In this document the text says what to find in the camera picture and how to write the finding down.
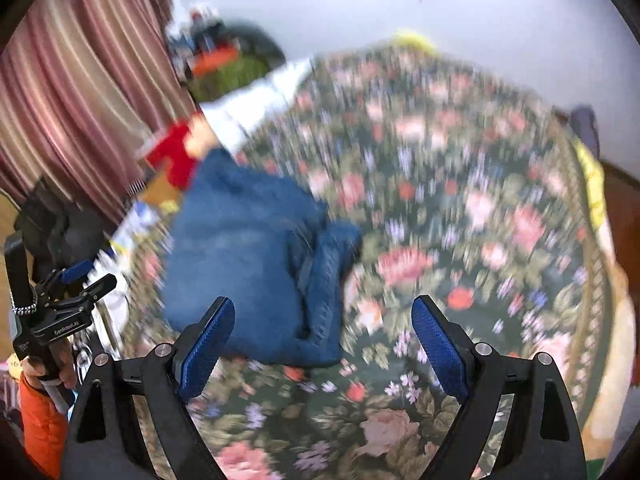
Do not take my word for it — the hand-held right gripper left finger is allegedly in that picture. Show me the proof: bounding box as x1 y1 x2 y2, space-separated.
62 296 236 480

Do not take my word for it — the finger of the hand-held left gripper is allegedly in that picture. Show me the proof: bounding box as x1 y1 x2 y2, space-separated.
59 258 100 285
75 273 119 307

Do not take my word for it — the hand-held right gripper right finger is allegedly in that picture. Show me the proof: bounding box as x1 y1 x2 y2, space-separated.
411 294 587 480

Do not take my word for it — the blue denim jacket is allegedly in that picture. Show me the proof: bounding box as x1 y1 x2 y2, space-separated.
161 147 364 367

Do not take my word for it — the person's left hand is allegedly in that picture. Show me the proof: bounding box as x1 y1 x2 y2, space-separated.
21 342 77 392

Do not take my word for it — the brown cardboard box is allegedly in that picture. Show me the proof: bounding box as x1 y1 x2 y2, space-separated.
142 174 183 213

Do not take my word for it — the floral blanket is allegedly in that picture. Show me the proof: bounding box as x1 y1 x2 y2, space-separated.
120 44 622 480

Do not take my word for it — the red plush toy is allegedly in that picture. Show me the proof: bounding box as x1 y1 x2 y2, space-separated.
144 114 222 192

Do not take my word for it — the pink striped curtain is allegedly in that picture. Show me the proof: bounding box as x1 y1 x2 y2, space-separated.
0 0 202 228

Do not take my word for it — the white cloth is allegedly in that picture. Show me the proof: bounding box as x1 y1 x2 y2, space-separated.
199 57 314 155

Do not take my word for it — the green patterned cloth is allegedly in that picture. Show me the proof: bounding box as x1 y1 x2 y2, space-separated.
187 55 272 105

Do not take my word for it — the orange cloth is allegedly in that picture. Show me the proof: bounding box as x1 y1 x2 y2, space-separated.
192 49 242 77

